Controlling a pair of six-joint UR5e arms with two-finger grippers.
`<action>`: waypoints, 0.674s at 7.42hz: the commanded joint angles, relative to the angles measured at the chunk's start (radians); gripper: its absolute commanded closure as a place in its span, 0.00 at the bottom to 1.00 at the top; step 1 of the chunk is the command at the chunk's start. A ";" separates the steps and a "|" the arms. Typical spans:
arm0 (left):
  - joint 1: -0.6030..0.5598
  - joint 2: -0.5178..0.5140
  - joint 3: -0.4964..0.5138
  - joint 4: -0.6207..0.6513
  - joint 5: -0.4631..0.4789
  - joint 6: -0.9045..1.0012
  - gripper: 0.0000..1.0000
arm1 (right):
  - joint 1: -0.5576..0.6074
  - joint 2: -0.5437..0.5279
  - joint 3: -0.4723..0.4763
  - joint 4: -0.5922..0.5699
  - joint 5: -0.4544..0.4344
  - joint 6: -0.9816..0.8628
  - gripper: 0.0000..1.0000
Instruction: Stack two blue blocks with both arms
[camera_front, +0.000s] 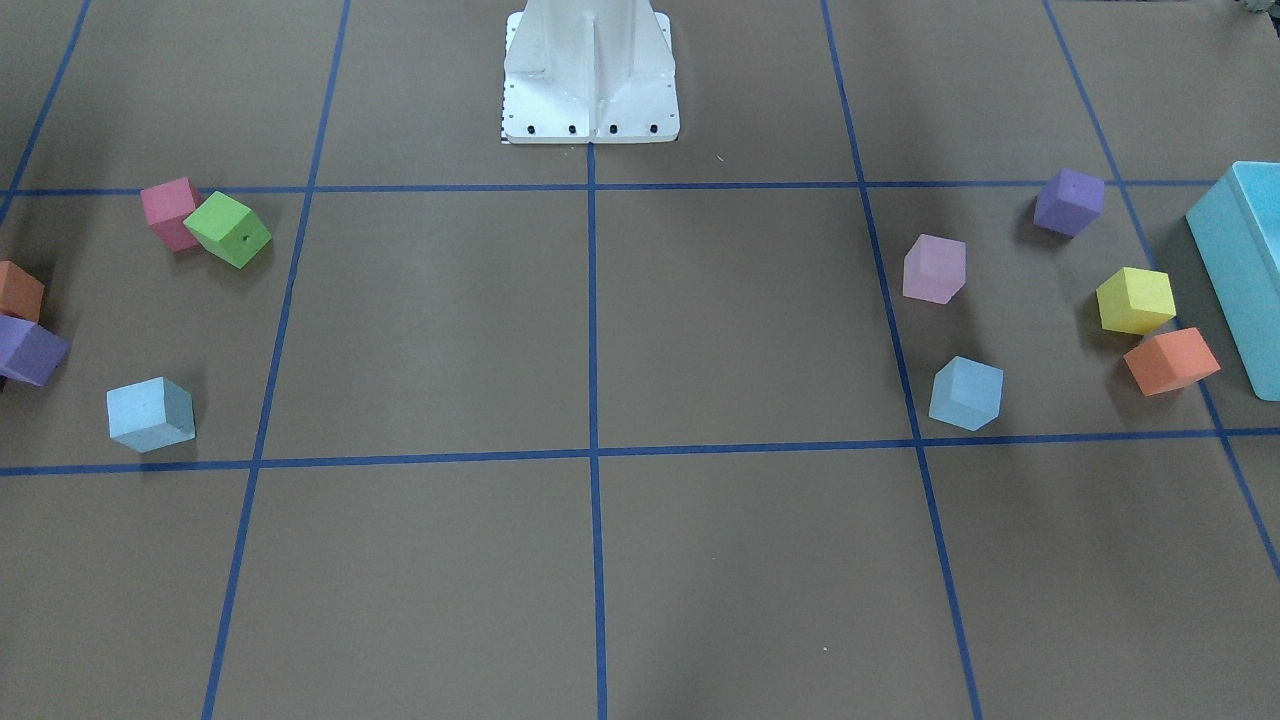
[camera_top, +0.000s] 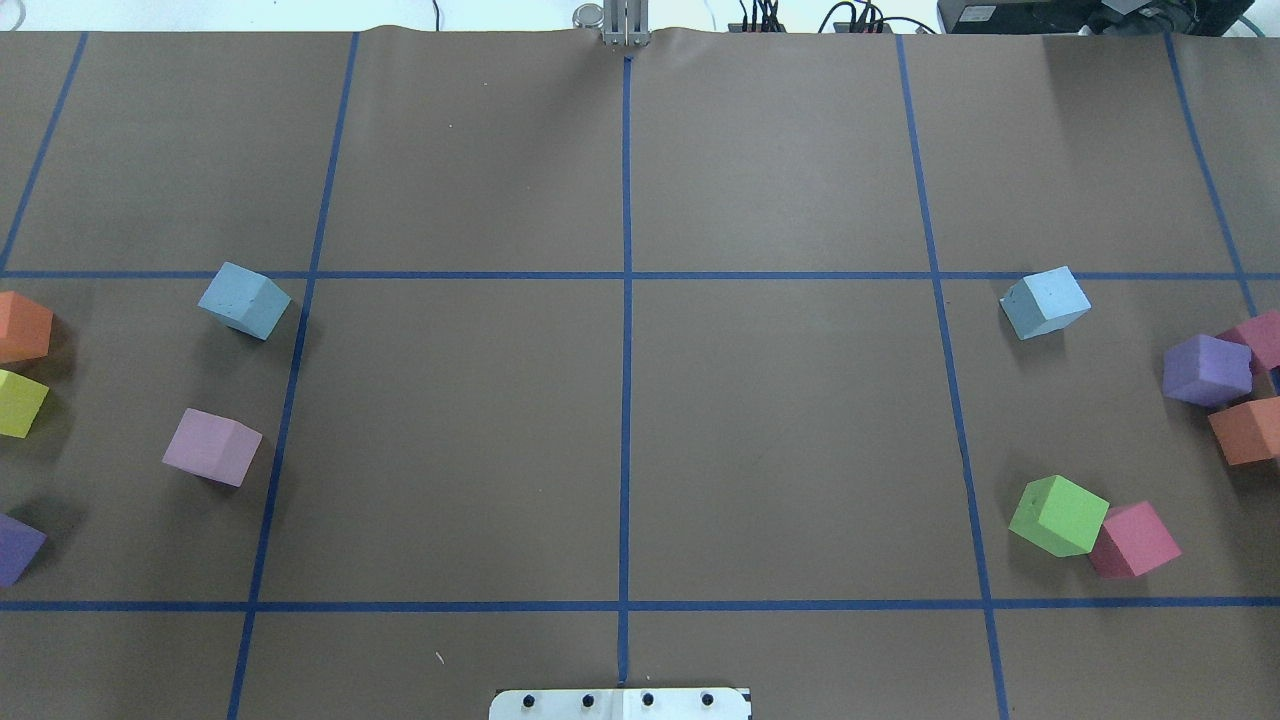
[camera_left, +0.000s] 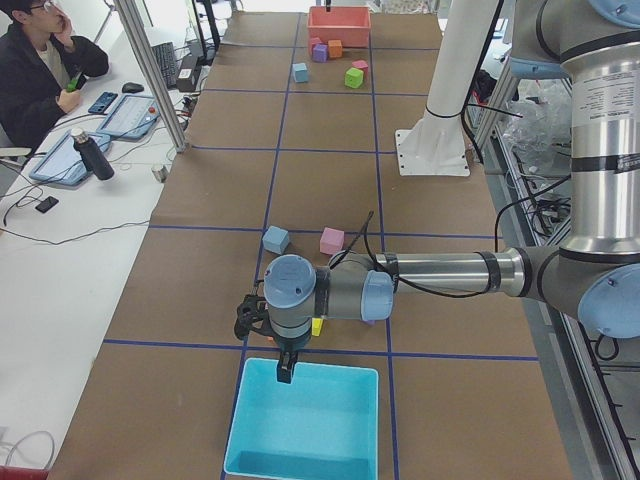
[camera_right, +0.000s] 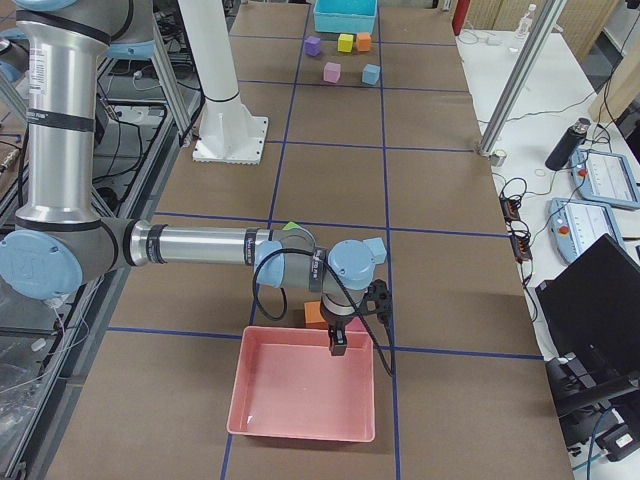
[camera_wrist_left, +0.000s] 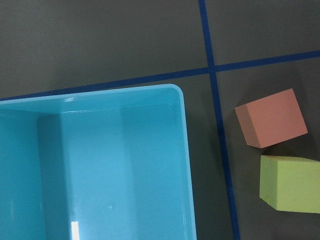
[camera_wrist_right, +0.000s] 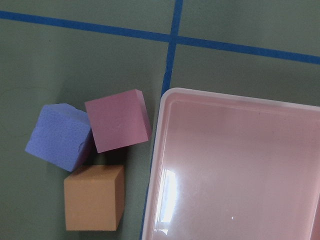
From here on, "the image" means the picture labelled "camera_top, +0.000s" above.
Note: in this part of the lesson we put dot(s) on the light blue foam block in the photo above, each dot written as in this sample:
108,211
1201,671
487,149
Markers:
1044,302
244,300

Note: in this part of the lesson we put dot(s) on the tape roll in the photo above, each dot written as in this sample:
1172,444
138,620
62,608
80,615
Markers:
588,16

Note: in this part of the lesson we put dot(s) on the light pink foam block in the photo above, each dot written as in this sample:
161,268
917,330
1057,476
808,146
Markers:
212,447

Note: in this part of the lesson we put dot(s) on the green foam block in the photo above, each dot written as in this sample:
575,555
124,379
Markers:
1058,516

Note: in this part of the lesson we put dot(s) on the magenta foam block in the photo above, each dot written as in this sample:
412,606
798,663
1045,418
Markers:
1133,540

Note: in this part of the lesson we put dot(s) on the black monitor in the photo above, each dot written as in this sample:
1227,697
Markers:
1111,18

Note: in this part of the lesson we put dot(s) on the purple foam block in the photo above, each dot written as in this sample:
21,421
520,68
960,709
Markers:
19,547
1206,371

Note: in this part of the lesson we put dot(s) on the orange foam block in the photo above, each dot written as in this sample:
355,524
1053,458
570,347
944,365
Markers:
1248,432
26,328

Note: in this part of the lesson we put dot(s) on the yellow foam block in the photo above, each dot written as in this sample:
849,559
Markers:
21,401

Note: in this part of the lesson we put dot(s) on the aluminium frame post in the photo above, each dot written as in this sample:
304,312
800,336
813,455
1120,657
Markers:
625,23

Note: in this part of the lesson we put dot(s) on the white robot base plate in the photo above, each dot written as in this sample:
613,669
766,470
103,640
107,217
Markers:
622,703

